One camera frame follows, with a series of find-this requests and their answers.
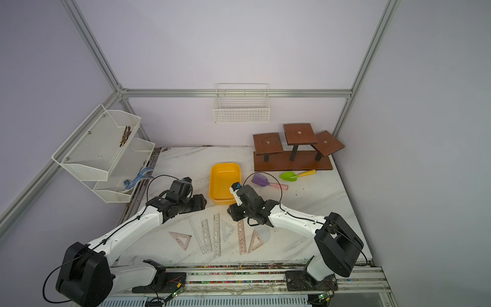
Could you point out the clear stencil ruler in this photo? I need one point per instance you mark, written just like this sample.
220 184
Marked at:
206 236

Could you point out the brown items in basket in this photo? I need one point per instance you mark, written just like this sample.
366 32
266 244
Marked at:
125 135

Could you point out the aluminium rail base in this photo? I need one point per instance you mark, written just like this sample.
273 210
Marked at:
263 285

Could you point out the brown wooden display stand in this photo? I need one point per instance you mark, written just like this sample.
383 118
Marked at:
307 150

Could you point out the white wire wall basket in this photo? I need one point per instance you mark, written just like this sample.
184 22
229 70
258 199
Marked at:
241 103

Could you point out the clear blue triangle ruler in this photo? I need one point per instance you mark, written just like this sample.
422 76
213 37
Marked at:
227 230

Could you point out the pink stencil ruler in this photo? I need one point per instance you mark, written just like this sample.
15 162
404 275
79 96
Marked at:
242 237

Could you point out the clear protractor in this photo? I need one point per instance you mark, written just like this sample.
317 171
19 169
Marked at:
264 232

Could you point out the white mesh shelf basket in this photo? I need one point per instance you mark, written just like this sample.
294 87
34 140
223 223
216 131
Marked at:
133 160
92 152

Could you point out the green toy shovel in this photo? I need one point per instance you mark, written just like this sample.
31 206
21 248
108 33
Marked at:
291 176

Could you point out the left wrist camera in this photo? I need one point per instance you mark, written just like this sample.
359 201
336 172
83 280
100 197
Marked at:
181 190

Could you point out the aluminium frame post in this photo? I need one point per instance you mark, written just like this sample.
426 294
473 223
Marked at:
89 39

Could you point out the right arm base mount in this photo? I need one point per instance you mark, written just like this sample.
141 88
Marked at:
301 281

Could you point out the yellow plastic storage box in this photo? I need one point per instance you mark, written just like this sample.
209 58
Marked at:
222 176

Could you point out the clear patterned ruler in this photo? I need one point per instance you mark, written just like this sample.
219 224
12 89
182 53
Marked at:
217 235

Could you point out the pink triangle ruler left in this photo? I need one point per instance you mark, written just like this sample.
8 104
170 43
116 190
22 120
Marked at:
183 240

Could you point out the white mesh upper shelf basket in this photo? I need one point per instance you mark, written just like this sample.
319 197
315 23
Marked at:
92 152

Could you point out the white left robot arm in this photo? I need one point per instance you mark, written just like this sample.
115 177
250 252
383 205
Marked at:
85 276

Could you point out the white mesh lower shelf basket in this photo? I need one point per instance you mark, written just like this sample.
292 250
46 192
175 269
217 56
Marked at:
133 160

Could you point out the purple toy shovel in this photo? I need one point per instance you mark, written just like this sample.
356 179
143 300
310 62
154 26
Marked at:
262 180

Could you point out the pink triangle ruler right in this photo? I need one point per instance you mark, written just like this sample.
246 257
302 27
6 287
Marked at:
255 242

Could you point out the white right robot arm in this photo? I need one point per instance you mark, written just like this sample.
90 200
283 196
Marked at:
339 247

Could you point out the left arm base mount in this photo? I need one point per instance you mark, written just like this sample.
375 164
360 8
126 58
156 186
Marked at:
163 282

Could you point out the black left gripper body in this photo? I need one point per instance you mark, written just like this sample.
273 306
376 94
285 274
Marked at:
194 203

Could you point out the pink triangle ruler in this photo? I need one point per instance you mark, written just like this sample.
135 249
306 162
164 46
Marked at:
183 240
255 242

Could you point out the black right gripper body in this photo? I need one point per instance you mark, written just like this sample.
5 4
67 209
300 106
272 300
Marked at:
243 210

